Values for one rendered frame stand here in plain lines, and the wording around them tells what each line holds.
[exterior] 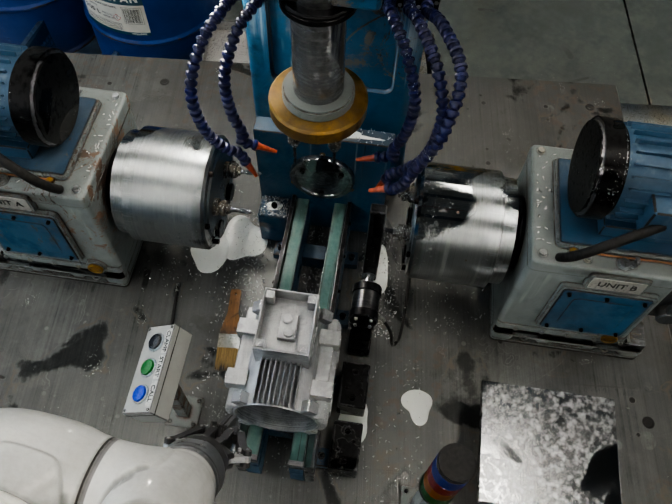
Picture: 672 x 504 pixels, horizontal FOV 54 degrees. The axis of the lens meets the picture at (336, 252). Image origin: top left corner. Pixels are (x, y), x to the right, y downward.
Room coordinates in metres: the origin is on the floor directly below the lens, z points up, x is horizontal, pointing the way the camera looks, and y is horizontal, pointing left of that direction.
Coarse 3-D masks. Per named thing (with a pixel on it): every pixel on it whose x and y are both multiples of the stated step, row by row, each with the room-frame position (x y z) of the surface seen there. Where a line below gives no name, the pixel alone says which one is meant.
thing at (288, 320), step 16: (272, 288) 0.54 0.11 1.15; (272, 304) 0.52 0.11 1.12; (288, 304) 0.52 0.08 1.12; (304, 304) 0.52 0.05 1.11; (272, 320) 0.49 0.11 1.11; (288, 320) 0.48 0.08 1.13; (304, 320) 0.49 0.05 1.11; (256, 336) 0.44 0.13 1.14; (272, 336) 0.46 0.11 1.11; (288, 336) 0.45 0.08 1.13; (304, 336) 0.46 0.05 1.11; (256, 352) 0.42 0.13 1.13; (272, 352) 0.42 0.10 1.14; (288, 352) 0.41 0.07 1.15; (304, 352) 0.42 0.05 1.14
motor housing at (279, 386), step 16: (336, 320) 0.52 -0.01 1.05; (240, 352) 0.44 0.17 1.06; (320, 352) 0.45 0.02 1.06; (336, 352) 0.46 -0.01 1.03; (240, 368) 0.41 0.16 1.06; (256, 368) 0.41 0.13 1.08; (272, 368) 0.40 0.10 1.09; (288, 368) 0.40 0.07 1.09; (304, 368) 0.41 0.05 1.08; (320, 368) 0.42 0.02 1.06; (256, 384) 0.37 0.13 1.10; (272, 384) 0.37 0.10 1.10; (288, 384) 0.37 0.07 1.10; (304, 384) 0.38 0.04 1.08; (256, 400) 0.35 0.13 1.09; (272, 400) 0.34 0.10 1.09; (288, 400) 0.35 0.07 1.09; (320, 400) 0.36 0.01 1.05; (240, 416) 0.34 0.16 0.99; (256, 416) 0.36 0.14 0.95; (272, 416) 0.36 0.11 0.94; (288, 416) 0.36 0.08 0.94; (304, 416) 0.36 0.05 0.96; (320, 416) 0.33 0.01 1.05
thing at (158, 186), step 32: (160, 128) 0.90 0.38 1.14; (128, 160) 0.80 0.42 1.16; (160, 160) 0.80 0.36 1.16; (192, 160) 0.80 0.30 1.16; (224, 160) 0.87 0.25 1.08; (128, 192) 0.74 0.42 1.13; (160, 192) 0.74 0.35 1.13; (192, 192) 0.74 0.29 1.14; (224, 192) 0.83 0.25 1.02; (128, 224) 0.71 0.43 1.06; (160, 224) 0.70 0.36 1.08; (192, 224) 0.70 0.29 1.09; (224, 224) 0.80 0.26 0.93
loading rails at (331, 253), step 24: (288, 216) 0.84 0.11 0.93; (336, 216) 0.85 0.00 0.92; (288, 240) 0.78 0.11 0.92; (336, 240) 0.78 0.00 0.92; (288, 264) 0.71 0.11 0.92; (312, 264) 0.77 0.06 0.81; (336, 264) 0.72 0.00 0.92; (288, 288) 0.65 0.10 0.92; (336, 288) 0.65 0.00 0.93; (336, 312) 0.65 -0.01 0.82; (336, 384) 0.47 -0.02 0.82; (264, 432) 0.34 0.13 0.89; (288, 432) 0.36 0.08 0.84; (264, 456) 0.31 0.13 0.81; (312, 456) 0.29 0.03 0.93; (312, 480) 0.27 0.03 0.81
